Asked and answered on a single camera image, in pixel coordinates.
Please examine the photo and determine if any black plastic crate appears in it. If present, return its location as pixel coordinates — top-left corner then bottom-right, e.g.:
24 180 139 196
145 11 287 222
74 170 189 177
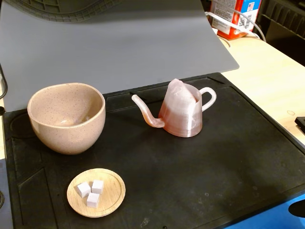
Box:
256 0 305 57

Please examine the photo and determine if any light grey silicone mat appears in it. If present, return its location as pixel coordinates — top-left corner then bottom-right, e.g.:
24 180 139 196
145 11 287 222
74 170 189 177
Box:
0 0 240 113

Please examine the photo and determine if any thin black cable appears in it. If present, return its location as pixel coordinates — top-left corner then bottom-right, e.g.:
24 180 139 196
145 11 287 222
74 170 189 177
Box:
0 63 8 100

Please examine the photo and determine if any black work mat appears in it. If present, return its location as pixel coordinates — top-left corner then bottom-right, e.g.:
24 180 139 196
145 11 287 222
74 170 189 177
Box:
2 73 305 229

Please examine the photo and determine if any beige speckled ceramic cup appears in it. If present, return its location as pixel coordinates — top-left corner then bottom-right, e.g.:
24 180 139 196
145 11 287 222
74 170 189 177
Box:
27 82 106 156

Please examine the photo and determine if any flat white cable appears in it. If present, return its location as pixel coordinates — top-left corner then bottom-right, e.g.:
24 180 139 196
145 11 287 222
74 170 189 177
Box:
204 11 254 33

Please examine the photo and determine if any red white blue carton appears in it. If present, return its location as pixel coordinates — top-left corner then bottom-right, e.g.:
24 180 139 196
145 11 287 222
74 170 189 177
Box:
209 0 263 41

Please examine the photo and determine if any dark grey ribbed mat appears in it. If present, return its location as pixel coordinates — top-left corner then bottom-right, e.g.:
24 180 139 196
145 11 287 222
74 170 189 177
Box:
3 0 124 23

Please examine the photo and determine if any round white cable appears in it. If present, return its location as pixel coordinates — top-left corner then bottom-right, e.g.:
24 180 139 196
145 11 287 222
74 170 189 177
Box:
233 9 267 42

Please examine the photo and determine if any blue plastic sheet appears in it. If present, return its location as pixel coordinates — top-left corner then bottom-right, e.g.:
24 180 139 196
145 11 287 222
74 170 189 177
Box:
224 193 305 229

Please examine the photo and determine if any translucent pink printed kettle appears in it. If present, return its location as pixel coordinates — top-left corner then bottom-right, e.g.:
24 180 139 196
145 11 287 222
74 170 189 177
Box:
131 78 217 138

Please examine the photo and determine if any round wooden coaster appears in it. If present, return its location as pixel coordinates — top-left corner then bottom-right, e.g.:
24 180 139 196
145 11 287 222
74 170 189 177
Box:
66 168 126 218

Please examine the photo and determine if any small white cube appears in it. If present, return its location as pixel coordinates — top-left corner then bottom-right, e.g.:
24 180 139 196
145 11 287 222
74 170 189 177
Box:
91 179 105 194
76 181 92 198
86 192 101 208

